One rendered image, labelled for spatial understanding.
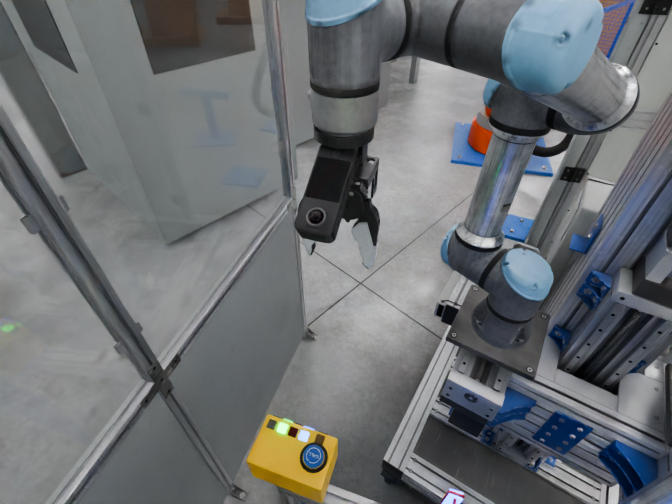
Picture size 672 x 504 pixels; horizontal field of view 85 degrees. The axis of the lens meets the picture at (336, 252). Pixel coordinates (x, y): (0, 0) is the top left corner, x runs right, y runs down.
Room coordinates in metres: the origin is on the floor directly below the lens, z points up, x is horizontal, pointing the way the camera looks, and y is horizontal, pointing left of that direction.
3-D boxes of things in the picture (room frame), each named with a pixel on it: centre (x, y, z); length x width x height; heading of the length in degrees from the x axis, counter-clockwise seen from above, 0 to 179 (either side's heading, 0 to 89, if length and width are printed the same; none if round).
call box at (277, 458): (0.27, 0.09, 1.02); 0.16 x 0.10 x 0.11; 71
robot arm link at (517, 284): (0.60, -0.44, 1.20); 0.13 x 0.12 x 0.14; 39
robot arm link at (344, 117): (0.42, -0.01, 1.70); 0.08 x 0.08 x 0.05
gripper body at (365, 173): (0.42, -0.01, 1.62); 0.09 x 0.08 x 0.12; 161
